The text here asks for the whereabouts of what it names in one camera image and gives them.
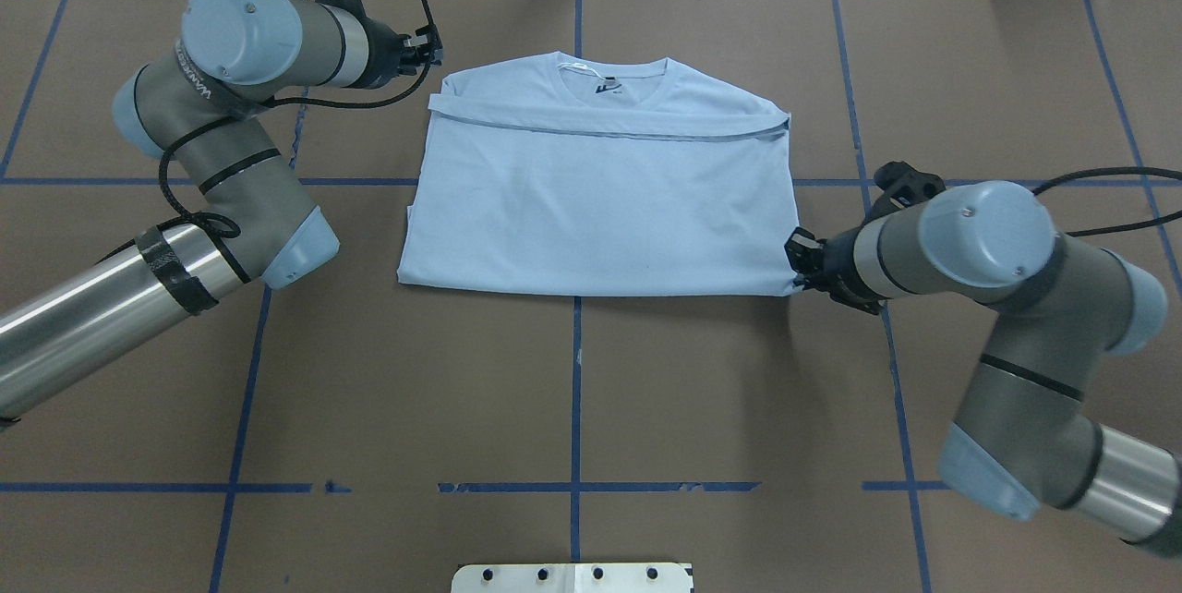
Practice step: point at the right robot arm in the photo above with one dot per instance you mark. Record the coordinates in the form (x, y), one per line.
(1019, 440)

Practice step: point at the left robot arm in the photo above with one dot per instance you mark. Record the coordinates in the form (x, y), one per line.
(240, 212)

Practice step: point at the light blue t-shirt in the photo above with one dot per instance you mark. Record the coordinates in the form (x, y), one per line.
(553, 176)

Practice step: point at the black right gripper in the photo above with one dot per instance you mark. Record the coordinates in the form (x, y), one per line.
(838, 262)

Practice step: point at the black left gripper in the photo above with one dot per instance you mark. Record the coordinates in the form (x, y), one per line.
(382, 59)

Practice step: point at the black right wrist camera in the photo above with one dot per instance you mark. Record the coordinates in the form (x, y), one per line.
(902, 187)

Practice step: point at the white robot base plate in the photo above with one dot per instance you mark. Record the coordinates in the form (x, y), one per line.
(575, 577)

